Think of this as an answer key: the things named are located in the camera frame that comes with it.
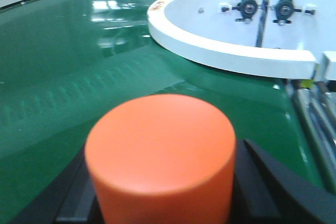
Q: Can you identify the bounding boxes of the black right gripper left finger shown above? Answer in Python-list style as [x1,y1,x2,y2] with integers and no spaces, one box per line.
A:
[12,150,104,223]

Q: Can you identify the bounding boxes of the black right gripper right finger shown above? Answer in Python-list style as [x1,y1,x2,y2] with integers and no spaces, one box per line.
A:
[229,140,335,223]

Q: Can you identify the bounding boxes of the orange cylindrical capacitor 4680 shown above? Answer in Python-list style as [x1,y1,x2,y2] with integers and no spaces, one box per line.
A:
[85,94,236,223]

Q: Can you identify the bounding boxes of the steel conveyor seam rollers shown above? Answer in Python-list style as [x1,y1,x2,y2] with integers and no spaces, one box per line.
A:
[285,80,335,194]

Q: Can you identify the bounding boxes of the round green conveyor table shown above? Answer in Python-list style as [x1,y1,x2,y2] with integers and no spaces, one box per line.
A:
[1,0,332,223]

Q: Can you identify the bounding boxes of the white inner conveyor ring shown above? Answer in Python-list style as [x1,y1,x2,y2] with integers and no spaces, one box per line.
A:
[147,0,336,81]

